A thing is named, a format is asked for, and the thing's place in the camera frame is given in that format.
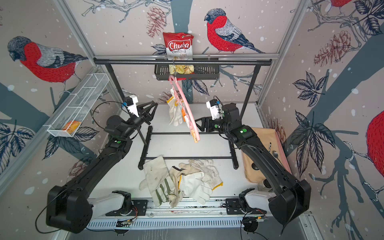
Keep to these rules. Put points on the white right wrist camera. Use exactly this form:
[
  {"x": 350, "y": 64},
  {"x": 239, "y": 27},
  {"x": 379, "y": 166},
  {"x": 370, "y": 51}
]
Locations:
[{"x": 213, "y": 106}]

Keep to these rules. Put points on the beige glove middle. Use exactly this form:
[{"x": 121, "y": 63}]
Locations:
[{"x": 176, "y": 195}]

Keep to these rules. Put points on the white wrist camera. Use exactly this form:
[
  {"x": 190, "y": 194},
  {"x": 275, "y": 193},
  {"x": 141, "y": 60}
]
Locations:
[
  {"x": 130, "y": 103},
  {"x": 213, "y": 106}
]

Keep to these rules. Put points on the red cassava chips bag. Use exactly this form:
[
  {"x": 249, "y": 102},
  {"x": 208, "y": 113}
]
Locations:
[{"x": 179, "y": 46}]

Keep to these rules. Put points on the pink tray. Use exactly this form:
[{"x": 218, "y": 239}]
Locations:
[{"x": 282, "y": 155}]

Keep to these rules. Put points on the beige cloth mat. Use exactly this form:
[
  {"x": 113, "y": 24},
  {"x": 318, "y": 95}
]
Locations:
[{"x": 254, "y": 143}]

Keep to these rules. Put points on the black garment rack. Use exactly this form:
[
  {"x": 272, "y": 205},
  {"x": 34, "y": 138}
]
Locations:
[{"x": 180, "y": 62}]

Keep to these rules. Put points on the pink clip hanger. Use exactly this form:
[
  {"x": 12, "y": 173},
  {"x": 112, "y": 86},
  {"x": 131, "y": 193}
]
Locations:
[{"x": 183, "y": 104}]

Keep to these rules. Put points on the white wire mesh shelf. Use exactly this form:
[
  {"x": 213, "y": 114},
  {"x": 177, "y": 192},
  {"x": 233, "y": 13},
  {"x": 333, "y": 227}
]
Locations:
[{"x": 80, "y": 104}]

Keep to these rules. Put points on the white glove yellow cuff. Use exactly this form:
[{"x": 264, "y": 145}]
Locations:
[{"x": 193, "y": 187}]

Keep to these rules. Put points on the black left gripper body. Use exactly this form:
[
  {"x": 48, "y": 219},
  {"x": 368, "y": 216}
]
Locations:
[{"x": 143, "y": 118}]

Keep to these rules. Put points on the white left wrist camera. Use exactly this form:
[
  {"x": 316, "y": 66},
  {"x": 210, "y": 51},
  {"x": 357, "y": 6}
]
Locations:
[{"x": 130, "y": 103}]

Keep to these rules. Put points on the black wall basket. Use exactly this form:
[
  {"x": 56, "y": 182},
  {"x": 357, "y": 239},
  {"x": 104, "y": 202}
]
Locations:
[{"x": 187, "y": 72}]

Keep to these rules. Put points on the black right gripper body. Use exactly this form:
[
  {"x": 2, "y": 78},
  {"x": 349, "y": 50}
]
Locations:
[{"x": 217, "y": 125}]

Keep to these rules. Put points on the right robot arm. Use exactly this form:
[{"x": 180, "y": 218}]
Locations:
[{"x": 292, "y": 195}]

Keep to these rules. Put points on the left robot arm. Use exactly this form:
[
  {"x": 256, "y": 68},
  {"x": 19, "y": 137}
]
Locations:
[{"x": 70, "y": 207}]

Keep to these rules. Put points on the orange snack packet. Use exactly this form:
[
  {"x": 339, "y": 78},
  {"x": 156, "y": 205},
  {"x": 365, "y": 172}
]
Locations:
[{"x": 71, "y": 126}]

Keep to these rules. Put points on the knit glove yellow cuff bottom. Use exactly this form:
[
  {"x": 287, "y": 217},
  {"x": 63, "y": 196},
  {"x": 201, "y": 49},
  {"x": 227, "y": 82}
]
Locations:
[{"x": 211, "y": 174}]

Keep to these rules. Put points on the dark metal spoon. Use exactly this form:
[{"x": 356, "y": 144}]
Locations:
[{"x": 253, "y": 165}]

